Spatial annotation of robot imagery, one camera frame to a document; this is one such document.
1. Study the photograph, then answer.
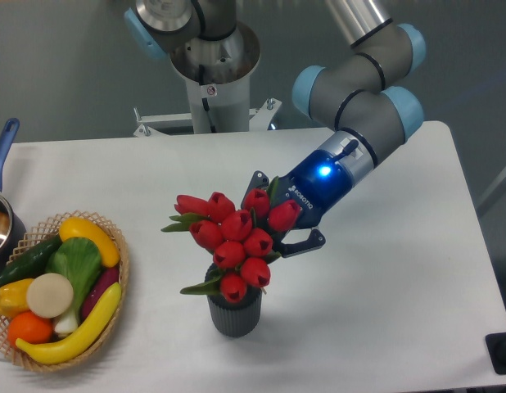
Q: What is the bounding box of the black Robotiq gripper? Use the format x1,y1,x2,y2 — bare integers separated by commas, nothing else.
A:
241,150,354,258

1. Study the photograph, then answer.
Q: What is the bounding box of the red tulip bouquet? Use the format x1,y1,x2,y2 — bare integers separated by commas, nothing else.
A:
161,177,301,304

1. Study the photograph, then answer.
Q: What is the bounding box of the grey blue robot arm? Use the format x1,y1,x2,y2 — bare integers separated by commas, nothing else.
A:
124,1,426,257

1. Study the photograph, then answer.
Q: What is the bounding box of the dark grey ribbed vase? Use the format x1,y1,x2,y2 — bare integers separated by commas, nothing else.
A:
207,286,262,337

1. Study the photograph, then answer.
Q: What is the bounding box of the purple toy sweet potato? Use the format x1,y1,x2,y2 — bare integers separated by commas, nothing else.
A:
80,267,120,321

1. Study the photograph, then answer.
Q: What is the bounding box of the yellow toy squash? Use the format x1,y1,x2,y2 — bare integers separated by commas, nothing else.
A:
59,217,120,268

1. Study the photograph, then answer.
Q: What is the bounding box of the green toy bok choy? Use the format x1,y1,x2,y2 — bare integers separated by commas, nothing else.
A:
45,237,102,338

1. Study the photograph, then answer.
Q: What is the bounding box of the white furniture leg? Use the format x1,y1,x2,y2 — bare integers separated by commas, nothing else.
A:
476,166,506,218

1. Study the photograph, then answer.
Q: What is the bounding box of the yellow toy banana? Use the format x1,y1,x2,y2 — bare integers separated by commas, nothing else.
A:
16,282,122,365

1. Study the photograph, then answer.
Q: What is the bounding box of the woven wicker basket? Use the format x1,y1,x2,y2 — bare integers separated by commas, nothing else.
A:
0,210,129,373

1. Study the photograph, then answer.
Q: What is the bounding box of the black device at edge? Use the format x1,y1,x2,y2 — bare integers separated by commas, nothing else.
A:
485,332,506,375

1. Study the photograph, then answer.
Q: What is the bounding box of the beige round toy disc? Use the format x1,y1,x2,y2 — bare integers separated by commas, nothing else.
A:
26,273,74,318

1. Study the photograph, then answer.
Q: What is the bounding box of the green toy cucumber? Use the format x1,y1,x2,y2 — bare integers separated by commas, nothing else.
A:
0,236,62,287

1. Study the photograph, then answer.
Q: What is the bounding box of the orange toy fruit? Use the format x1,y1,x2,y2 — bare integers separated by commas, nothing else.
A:
7,311,53,348

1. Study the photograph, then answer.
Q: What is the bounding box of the yellow toy bell pepper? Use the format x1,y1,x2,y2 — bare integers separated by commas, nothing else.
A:
0,278,34,318

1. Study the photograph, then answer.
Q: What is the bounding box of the white metal base frame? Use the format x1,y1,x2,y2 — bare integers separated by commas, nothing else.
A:
133,97,282,138

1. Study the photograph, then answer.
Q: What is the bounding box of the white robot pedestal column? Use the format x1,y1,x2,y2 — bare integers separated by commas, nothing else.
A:
170,22,260,134

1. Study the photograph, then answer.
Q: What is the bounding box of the black pedestal cable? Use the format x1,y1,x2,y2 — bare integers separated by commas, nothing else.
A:
197,64,217,134

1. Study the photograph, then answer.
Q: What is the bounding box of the blue handled saucepan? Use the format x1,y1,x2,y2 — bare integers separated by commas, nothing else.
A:
0,118,26,273

